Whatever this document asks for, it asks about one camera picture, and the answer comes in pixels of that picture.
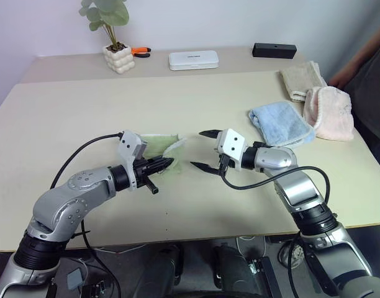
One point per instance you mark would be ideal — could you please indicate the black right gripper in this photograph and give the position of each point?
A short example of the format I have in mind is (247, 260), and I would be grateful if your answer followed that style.
(224, 164)

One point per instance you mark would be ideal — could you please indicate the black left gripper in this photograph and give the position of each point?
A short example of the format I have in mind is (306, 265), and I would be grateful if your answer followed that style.
(142, 170)

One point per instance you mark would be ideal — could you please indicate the green towel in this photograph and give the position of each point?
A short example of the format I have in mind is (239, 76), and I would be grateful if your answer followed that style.
(156, 146)

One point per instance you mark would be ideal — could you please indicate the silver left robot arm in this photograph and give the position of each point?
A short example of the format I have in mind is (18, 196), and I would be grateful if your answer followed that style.
(81, 192)

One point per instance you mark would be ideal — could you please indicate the person's bare forearm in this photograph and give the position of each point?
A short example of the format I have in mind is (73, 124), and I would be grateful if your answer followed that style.
(351, 68)

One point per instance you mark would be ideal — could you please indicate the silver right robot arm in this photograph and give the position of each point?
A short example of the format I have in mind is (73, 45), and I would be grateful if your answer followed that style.
(305, 189)

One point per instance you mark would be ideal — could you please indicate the folded blue towel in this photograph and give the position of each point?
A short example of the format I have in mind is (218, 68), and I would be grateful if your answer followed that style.
(280, 124)

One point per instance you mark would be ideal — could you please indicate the folded beige towel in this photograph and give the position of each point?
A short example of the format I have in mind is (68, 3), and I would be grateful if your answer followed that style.
(301, 79)

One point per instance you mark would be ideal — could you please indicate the folded pink towel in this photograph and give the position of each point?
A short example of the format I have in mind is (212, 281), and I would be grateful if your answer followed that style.
(329, 115)

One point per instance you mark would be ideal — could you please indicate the white flat case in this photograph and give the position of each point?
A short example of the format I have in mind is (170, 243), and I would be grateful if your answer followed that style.
(193, 60)

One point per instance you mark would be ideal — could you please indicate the dark rounded shape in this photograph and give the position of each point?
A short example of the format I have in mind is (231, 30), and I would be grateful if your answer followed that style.
(233, 273)
(160, 273)

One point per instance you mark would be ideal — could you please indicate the white bubbly plant pot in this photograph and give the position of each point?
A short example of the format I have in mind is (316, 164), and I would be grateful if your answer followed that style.
(118, 60)

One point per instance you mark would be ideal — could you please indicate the black rectangular box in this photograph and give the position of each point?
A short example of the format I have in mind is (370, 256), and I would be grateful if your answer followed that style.
(274, 50)

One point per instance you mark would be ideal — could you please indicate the black flat bar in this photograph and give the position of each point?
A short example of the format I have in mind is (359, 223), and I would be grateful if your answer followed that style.
(272, 276)

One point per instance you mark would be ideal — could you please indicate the green leafy plant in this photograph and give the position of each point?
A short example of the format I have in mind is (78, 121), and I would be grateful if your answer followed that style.
(107, 14)

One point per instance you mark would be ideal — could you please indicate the person in dark shirt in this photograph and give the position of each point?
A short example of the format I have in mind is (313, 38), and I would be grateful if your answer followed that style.
(371, 93)

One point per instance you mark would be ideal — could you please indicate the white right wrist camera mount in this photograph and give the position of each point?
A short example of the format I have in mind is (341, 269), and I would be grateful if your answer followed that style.
(232, 146)

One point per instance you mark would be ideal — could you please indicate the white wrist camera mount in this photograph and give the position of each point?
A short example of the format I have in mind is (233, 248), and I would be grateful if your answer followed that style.
(232, 146)
(128, 146)

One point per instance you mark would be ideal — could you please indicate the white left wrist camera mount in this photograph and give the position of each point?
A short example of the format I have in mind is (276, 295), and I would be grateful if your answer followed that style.
(128, 146)

